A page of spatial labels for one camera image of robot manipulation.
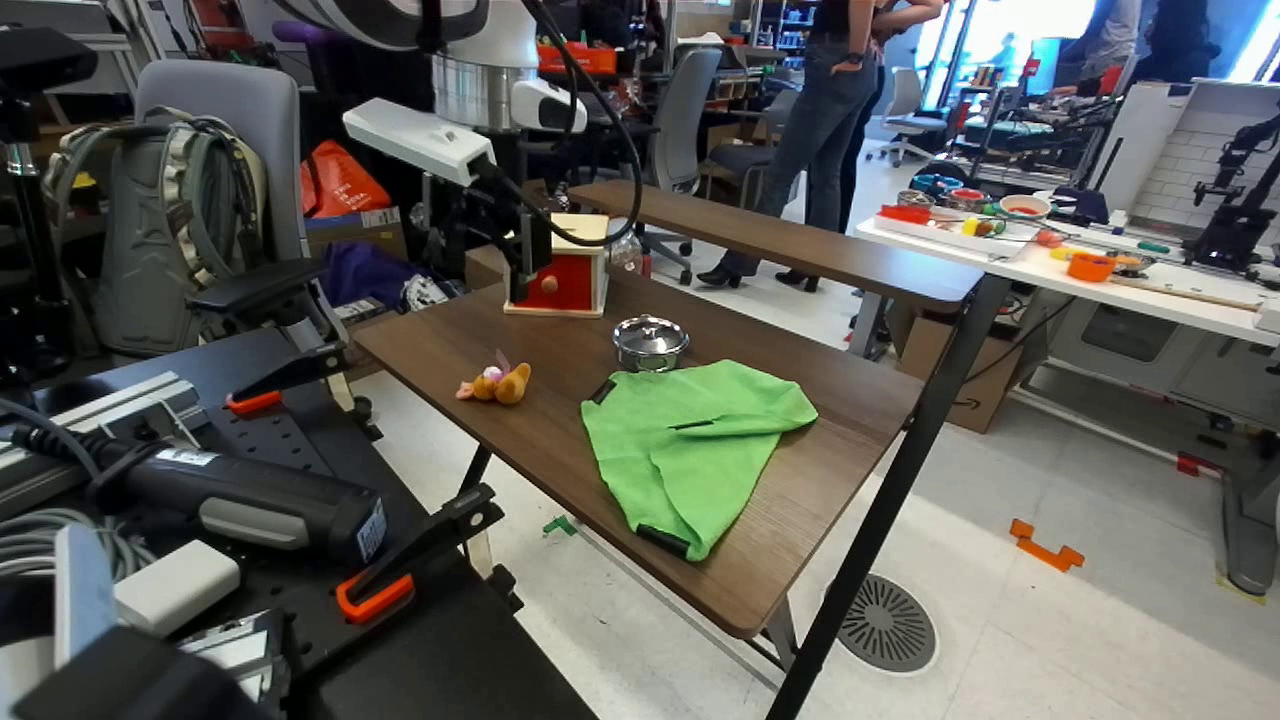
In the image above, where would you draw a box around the small black orange clamp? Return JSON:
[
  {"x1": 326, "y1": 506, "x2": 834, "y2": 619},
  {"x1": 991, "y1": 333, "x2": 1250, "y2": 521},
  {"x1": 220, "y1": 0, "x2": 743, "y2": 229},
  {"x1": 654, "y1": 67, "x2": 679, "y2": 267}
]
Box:
[{"x1": 220, "y1": 335, "x2": 352, "y2": 425}]

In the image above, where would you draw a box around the small metal bowl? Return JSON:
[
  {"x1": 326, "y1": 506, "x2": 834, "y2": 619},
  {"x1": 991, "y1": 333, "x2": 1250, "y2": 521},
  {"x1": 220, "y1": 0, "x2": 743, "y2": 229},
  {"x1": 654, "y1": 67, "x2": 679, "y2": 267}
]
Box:
[{"x1": 610, "y1": 311, "x2": 693, "y2": 376}]

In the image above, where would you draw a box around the red wooden box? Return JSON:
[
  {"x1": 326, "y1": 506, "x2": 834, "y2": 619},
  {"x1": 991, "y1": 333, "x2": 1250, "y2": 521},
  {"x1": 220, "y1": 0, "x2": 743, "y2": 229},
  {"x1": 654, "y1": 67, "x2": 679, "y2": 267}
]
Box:
[{"x1": 501, "y1": 209, "x2": 611, "y2": 318}]

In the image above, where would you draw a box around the orange floor marker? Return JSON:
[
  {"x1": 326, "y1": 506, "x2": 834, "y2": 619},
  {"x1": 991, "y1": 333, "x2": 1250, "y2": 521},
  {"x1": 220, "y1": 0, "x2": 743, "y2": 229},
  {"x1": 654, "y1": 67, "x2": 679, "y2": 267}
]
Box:
[{"x1": 1007, "y1": 517, "x2": 1088, "y2": 577}]

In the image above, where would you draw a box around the green cloth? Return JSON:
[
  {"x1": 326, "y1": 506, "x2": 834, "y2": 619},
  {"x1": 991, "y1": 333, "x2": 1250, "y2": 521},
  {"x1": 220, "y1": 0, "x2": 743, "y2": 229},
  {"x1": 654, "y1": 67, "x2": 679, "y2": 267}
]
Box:
[{"x1": 577, "y1": 357, "x2": 820, "y2": 566}]

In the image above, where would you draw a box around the seated person dark hair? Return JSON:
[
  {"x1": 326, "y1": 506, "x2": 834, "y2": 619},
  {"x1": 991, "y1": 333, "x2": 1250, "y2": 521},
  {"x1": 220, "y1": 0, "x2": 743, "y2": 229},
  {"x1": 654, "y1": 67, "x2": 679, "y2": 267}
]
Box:
[{"x1": 1133, "y1": 0, "x2": 1227, "y2": 85}]

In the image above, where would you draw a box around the round floor drain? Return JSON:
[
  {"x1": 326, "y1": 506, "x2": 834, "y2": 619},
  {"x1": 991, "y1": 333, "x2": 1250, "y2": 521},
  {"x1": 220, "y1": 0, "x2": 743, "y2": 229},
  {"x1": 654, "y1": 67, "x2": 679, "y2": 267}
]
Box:
[{"x1": 835, "y1": 572, "x2": 940, "y2": 674}]

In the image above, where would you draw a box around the grey desk leg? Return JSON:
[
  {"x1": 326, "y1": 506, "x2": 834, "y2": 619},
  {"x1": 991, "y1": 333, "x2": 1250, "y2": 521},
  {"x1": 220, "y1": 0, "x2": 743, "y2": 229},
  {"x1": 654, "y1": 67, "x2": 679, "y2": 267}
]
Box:
[{"x1": 1215, "y1": 437, "x2": 1280, "y2": 598}]

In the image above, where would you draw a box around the white cable bundle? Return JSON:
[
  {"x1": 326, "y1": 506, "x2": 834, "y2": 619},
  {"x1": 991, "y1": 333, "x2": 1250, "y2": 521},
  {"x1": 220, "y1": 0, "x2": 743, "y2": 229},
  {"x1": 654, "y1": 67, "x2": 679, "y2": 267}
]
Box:
[{"x1": 0, "y1": 503, "x2": 152, "y2": 584}]

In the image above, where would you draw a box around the red tray with toys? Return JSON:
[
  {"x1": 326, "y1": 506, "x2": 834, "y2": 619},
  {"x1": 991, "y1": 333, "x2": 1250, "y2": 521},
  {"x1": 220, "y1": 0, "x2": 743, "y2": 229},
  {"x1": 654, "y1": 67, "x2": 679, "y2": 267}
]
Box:
[{"x1": 536, "y1": 34, "x2": 625, "y2": 81}]

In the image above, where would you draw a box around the orange bowl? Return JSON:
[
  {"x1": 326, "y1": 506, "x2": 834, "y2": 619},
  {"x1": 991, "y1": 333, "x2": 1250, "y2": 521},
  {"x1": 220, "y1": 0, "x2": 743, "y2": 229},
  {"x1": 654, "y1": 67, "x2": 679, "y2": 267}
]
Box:
[{"x1": 1064, "y1": 247, "x2": 1119, "y2": 289}]

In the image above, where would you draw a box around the orange bag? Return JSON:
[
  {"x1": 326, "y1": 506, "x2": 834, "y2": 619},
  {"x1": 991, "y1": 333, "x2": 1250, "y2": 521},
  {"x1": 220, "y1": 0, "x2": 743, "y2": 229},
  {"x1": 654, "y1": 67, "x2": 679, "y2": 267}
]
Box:
[{"x1": 295, "y1": 136, "x2": 395, "y2": 222}]

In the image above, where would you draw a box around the black handheld device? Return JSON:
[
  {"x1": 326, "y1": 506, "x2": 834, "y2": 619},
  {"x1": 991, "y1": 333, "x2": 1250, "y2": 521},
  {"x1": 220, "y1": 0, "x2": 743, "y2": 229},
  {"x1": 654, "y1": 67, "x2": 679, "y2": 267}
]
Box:
[{"x1": 121, "y1": 438, "x2": 391, "y2": 564}]

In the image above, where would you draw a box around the aluminium extrusion rail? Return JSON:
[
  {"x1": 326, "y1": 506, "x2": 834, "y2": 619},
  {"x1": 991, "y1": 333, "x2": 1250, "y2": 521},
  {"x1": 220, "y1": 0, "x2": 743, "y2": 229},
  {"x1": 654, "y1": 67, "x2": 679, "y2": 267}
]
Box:
[{"x1": 0, "y1": 369, "x2": 214, "y2": 521}]

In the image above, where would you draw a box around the yellow pink plush toy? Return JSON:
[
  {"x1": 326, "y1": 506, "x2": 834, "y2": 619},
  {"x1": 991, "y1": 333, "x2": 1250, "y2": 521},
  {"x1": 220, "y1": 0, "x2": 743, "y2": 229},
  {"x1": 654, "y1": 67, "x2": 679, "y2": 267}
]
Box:
[{"x1": 453, "y1": 357, "x2": 536, "y2": 408}]

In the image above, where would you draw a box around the white board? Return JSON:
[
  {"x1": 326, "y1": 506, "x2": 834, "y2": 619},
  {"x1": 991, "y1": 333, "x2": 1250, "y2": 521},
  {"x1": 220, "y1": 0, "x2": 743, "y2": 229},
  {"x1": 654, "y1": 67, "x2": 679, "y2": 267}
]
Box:
[{"x1": 1093, "y1": 77, "x2": 1280, "y2": 238}]

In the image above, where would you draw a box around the white plate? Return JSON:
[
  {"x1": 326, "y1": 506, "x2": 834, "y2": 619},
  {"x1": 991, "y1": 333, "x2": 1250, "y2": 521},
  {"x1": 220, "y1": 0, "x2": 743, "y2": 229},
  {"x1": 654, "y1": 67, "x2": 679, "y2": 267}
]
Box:
[{"x1": 996, "y1": 192, "x2": 1058, "y2": 222}]

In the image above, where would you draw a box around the grey backpack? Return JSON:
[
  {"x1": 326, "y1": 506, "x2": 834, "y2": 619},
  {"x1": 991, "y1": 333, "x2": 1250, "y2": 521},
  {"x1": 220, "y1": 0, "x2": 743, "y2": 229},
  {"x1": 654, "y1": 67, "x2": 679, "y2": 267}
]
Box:
[{"x1": 39, "y1": 107, "x2": 272, "y2": 361}]

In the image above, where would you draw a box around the black metal table frame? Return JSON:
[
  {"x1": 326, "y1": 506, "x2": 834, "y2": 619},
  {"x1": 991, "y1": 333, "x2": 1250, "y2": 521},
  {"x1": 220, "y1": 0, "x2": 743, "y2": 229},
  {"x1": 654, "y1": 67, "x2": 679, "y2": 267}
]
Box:
[{"x1": 456, "y1": 271, "x2": 1015, "y2": 720}]

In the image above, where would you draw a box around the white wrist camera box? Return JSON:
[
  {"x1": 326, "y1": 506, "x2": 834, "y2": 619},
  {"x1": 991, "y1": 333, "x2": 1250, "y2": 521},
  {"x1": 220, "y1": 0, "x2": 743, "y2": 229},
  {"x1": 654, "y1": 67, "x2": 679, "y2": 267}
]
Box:
[{"x1": 339, "y1": 95, "x2": 501, "y2": 192}]

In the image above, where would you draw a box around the light grey office chair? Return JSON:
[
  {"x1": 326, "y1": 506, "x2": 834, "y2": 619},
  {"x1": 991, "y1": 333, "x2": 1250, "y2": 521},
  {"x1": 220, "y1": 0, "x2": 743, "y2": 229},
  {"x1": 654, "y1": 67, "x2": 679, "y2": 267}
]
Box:
[{"x1": 640, "y1": 43, "x2": 726, "y2": 285}]

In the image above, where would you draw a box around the person in blue jeans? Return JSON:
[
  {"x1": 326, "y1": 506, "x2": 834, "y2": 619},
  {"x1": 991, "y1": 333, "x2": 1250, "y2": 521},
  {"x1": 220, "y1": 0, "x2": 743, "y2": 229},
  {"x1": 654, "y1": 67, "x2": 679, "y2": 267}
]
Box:
[{"x1": 698, "y1": 0, "x2": 953, "y2": 297}]

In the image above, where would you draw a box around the grey flat slab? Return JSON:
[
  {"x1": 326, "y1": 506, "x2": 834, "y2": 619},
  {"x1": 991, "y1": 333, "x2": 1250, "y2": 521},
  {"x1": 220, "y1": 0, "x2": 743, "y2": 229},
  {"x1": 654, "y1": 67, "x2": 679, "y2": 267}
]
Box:
[{"x1": 54, "y1": 521, "x2": 121, "y2": 670}]

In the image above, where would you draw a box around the clear plastic cup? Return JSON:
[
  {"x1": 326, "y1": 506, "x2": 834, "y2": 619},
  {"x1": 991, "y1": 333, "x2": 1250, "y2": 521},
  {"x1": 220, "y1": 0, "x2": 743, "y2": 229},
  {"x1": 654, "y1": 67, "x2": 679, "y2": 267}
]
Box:
[{"x1": 610, "y1": 229, "x2": 654, "y2": 278}]

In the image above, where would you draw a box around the large black orange clamp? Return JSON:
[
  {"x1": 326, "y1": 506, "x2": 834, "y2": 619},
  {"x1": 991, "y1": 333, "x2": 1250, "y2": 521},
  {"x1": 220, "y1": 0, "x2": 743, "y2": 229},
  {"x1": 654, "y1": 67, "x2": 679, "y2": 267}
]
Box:
[{"x1": 334, "y1": 481, "x2": 509, "y2": 632}]

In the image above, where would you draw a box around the white power adapter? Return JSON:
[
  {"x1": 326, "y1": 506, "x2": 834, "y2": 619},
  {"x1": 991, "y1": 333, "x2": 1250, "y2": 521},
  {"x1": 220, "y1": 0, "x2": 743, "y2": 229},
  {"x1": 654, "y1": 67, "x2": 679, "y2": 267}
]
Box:
[{"x1": 110, "y1": 536, "x2": 245, "y2": 638}]

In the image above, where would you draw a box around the cardboard box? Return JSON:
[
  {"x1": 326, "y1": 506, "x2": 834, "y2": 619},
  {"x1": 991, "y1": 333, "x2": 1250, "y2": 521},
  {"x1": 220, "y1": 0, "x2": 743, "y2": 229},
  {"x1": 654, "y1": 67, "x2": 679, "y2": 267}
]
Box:
[{"x1": 892, "y1": 311, "x2": 1025, "y2": 437}]

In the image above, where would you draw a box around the purple cloth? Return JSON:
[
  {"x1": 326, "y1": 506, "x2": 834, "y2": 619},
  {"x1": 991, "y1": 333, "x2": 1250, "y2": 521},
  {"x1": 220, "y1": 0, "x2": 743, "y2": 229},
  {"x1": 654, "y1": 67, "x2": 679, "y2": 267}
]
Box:
[{"x1": 316, "y1": 235, "x2": 420, "y2": 311}]

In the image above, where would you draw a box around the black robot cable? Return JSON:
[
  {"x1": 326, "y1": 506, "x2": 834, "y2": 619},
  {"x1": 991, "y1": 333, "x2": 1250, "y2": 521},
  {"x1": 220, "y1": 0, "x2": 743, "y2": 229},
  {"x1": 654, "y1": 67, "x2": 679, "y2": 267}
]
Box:
[{"x1": 522, "y1": 0, "x2": 650, "y2": 250}]

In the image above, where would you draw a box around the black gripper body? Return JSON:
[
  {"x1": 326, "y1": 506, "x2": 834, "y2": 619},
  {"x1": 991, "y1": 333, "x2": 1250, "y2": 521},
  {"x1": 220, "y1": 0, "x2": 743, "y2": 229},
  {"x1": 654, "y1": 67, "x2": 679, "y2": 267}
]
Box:
[{"x1": 447, "y1": 169, "x2": 540, "y2": 271}]

